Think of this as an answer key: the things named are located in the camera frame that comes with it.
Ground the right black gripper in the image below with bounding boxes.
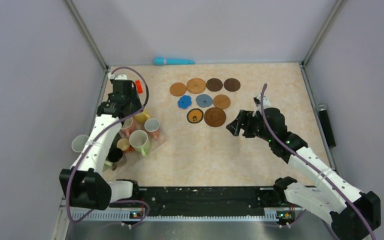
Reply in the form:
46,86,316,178
226,109,274,143

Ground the brown grooved coaster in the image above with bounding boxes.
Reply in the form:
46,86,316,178
204,107,227,128

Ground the light wooden coaster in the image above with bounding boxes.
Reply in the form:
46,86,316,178
213,94,231,110
169,82,187,97

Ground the grey silicone coaster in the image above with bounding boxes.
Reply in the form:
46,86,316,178
195,94,213,108

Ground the brown paw print coaster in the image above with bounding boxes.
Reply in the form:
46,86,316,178
186,108,204,124

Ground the dark wooden coaster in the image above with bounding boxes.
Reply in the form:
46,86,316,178
206,78,224,92
223,78,241,92

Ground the blue flower coaster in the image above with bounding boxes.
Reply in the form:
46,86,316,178
177,95,192,110

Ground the woven rattan coaster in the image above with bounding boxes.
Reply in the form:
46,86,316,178
186,77,206,94

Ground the black microphone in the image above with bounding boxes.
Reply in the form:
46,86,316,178
316,103,336,149

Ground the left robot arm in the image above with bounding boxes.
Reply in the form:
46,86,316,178
59,79,142,210

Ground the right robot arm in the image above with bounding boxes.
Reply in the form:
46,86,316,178
226,107,381,240

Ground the small orange cup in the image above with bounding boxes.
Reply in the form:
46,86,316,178
116,138,135,153

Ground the red block near cups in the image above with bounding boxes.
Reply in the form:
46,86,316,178
135,80,144,94

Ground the pink printed mug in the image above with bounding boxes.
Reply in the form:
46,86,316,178
144,118,161,140

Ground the light green mug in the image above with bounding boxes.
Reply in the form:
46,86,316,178
128,130,151,157

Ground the clear plastic tray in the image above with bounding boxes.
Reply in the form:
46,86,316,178
113,133,167,172

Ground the turquoise microphone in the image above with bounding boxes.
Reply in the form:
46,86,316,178
153,57,195,66

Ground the brown mug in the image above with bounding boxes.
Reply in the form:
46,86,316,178
107,148,127,171

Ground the pale green mug off table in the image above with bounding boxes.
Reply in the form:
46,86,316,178
103,160,113,170

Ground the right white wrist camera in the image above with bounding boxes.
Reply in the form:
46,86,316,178
253,94,272,112

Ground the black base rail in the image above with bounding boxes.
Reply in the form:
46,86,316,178
119,186,307,226

